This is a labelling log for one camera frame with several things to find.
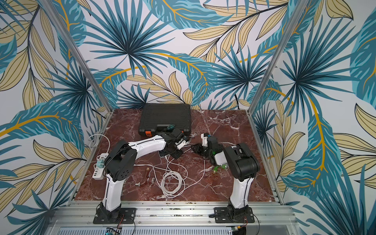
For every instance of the black plastic tool case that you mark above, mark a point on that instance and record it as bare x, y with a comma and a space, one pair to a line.
156, 117

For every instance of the teal-handled screwdriver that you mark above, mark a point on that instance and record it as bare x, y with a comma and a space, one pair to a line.
170, 128

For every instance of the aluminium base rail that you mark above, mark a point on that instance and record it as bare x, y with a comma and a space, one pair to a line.
174, 218

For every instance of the aluminium frame post right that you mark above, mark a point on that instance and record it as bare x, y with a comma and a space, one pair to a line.
278, 52

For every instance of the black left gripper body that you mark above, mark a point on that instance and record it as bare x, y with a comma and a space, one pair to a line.
175, 152

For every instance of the brown-handled screwdriver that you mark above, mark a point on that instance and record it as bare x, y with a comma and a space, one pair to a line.
146, 177

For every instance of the aluminium frame post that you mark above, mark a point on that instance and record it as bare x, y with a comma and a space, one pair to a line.
53, 15
278, 52

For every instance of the aluminium frame post left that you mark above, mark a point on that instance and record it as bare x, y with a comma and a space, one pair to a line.
53, 15

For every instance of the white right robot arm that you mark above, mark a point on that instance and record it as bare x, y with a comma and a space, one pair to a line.
243, 166

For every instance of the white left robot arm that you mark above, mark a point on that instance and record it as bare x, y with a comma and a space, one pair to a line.
118, 165

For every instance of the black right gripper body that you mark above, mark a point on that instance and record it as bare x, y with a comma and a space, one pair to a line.
201, 147

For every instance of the white power strip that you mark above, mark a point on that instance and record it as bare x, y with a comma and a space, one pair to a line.
99, 166

